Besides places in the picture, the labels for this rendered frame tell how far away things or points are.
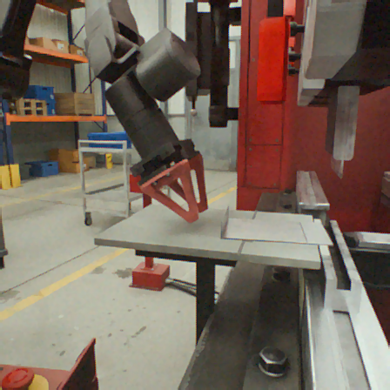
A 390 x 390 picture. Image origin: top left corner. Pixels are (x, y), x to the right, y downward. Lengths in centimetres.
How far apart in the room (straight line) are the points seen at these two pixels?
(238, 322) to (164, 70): 34
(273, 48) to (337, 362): 23
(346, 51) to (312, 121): 108
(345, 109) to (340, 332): 22
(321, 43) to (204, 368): 34
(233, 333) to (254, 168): 91
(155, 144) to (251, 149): 89
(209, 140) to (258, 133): 669
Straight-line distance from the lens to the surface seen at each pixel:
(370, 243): 44
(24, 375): 56
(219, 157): 790
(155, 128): 44
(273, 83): 28
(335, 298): 35
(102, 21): 53
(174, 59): 42
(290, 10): 53
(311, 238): 43
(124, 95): 46
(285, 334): 43
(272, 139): 129
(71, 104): 826
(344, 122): 39
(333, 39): 21
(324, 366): 29
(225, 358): 43
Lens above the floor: 114
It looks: 12 degrees down
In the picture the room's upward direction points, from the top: straight up
